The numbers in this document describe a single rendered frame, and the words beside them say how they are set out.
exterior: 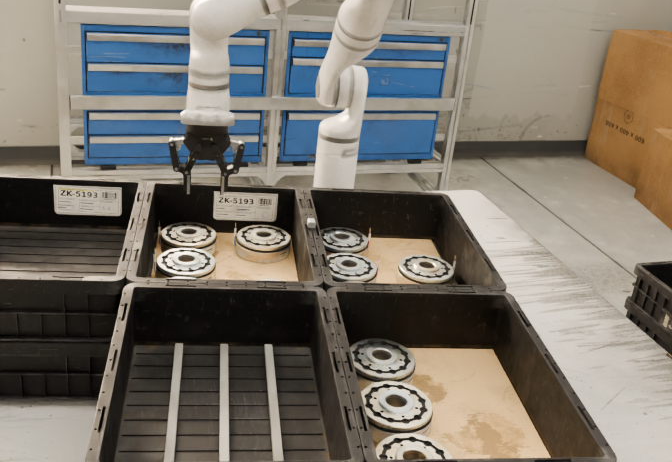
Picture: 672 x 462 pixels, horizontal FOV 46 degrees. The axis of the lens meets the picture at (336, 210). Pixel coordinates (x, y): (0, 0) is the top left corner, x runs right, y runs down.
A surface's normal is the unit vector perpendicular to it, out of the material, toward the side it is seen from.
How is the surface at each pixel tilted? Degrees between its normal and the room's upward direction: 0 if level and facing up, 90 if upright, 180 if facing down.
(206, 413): 0
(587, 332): 0
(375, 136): 90
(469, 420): 0
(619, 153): 91
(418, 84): 90
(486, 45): 90
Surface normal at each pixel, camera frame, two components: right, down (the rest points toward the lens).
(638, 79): -0.92, 0.08
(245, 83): 0.30, 0.41
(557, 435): -0.99, -0.04
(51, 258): 0.10, -0.91
